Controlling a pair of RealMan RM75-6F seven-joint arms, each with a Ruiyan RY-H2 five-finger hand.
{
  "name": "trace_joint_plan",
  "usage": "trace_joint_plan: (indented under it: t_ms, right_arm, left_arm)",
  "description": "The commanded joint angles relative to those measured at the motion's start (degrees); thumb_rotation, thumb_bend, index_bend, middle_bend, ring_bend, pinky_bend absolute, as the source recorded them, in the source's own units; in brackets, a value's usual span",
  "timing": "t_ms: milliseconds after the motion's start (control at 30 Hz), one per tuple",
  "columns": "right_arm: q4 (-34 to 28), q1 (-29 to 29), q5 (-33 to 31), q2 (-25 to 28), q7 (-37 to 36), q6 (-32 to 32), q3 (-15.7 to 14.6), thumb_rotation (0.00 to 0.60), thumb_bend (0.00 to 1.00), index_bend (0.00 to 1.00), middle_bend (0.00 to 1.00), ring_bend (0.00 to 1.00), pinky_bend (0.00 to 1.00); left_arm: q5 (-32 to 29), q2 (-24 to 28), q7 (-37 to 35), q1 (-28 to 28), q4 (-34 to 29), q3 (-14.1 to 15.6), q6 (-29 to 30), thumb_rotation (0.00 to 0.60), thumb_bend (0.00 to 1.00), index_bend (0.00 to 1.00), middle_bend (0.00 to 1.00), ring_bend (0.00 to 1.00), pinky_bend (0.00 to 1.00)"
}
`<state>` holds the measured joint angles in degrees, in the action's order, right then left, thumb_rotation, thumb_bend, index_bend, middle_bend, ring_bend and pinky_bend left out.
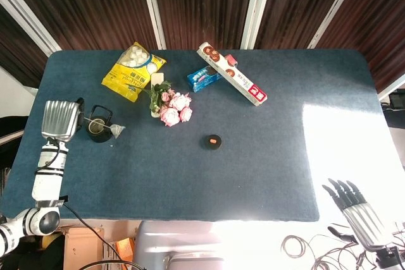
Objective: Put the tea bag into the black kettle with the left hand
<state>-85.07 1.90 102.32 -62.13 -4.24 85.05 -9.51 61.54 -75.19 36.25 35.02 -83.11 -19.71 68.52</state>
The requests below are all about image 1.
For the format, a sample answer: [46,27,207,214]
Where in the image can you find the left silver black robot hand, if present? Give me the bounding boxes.
[40,97,85,142]

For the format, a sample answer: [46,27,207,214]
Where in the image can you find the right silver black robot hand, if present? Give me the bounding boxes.
[321,178,396,249]

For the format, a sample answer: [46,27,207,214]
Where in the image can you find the white tea bag with string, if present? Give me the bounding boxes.
[82,117,127,140]

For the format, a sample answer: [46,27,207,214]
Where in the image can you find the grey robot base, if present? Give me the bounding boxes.
[132,221,228,270]

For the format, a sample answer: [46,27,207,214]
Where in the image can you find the black teapot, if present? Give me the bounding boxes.
[84,104,114,144]

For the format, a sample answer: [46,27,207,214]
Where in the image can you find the yellow snack bag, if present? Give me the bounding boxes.
[101,41,168,103]

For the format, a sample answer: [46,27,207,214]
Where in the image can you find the black round puck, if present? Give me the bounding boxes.
[202,134,222,150]

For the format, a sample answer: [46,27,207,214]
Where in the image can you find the beige rectangular box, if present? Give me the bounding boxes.
[150,72,165,118]

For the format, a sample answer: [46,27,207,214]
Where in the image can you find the pink rose bouquet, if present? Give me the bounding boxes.
[144,80,193,128]

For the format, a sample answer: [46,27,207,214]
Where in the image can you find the dark brown curtain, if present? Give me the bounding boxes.
[0,0,405,94]

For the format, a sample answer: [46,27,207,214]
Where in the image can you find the cardboard box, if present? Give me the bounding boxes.
[63,226,105,270]

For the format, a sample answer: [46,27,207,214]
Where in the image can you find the blue tablecloth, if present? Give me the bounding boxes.
[0,49,389,223]

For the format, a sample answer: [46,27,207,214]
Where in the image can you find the orange packet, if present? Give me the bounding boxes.
[115,237,135,267]

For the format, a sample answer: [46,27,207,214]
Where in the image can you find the blue cookie box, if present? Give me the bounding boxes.
[187,65,222,94]

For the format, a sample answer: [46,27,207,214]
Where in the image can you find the long white cookie box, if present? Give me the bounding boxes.
[196,41,268,107]

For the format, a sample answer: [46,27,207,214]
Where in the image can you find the tangled dark cables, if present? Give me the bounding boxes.
[281,234,380,270]

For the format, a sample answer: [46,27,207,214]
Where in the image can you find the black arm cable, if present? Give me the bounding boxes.
[61,203,137,270]

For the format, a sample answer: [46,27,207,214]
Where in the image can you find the white metal frame post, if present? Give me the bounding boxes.
[307,0,365,49]
[240,0,276,50]
[138,0,167,50]
[0,0,63,58]

